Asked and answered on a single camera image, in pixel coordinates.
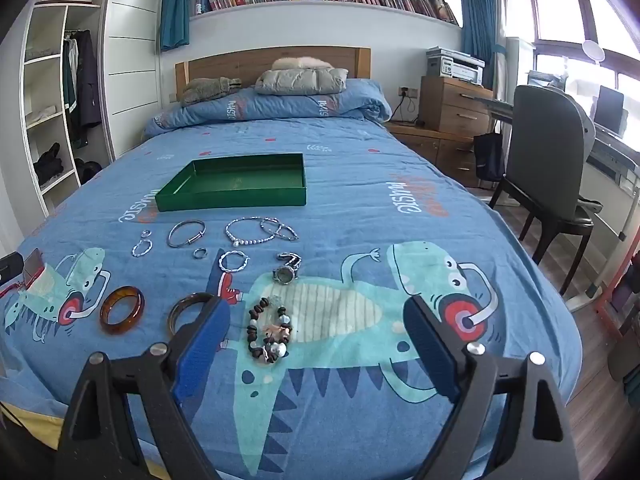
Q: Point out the blue curtain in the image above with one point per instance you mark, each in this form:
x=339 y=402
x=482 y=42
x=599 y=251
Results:
x=475 y=10
x=177 y=5

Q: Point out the yellow under sheet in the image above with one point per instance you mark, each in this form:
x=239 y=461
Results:
x=30 y=425

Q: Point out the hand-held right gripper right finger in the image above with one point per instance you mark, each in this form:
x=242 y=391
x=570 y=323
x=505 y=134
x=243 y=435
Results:
x=432 y=350

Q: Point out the dark monitor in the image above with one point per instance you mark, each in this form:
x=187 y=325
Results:
x=610 y=110

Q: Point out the low wooden cabinet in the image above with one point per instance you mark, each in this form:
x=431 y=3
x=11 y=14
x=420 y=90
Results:
x=435 y=150

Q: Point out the folded white cloth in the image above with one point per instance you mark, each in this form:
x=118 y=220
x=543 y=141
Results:
x=45 y=115

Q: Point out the grey-brown plush cloth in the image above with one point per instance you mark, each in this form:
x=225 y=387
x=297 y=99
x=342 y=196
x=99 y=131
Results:
x=205 y=90

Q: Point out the white wardrobe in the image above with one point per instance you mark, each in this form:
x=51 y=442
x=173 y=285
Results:
x=132 y=60

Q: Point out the black folded clothes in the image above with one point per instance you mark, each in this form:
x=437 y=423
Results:
x=49 y=165

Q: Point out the grey chair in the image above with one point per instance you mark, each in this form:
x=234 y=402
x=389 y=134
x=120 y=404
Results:
x=542 y=135

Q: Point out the plain silver bangle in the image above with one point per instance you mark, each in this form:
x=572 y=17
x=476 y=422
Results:
x=170 y=237

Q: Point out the amber resin bangle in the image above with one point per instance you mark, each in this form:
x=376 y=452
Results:
x=105 y=312

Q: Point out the white printer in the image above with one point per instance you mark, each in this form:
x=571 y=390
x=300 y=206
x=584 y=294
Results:
x=455 y=66

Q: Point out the wooden drawer chest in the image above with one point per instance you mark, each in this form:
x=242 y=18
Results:
x=452 y=105

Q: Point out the grey puffer jacket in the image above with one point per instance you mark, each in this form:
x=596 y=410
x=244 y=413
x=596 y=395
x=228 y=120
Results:
x=300 y=82

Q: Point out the hanging dark clothes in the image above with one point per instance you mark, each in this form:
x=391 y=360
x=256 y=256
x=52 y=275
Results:
x=87 y=80

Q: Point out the dark brown bangle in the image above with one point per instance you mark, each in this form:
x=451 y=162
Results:
x=175 y=310

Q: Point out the wooden headboard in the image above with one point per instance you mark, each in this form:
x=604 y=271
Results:
x=225 y=62

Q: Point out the black bag in wardrobe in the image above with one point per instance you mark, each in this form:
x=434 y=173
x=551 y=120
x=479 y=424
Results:
x=89 y=171

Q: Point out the blue dinosaur bed sheet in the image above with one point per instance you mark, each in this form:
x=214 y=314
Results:
x=350 y=185

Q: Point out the green shallow tray box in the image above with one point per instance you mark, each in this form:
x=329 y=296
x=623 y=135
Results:
x=230 y=200

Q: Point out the silver wristwatch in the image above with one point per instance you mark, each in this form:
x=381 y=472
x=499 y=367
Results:
x=285 y=275

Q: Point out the folded blue quilt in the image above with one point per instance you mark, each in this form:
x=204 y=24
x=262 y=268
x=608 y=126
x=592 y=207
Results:
x=280 y=105

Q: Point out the round white desk fan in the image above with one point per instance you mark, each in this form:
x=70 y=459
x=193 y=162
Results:
x=594 y=52

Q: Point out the black tote bag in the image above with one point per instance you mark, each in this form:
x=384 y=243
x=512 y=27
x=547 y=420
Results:
x=489 y=157

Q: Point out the silver hoop earring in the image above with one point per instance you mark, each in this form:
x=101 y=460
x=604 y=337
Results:
x=134 y=250

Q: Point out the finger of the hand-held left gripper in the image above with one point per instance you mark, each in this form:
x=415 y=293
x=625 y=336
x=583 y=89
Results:
x=11 y=270

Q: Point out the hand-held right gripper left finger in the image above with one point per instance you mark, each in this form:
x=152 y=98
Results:
x=200 y=350

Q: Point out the wall socket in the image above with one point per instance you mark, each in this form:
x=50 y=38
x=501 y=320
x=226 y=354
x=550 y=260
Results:
x=408 y=92

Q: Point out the white fur cloth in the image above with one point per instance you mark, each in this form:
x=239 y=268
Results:
x=300 y=62

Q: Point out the folded grey cloth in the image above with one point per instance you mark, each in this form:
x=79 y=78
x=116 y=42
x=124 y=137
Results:
x=42 y=54

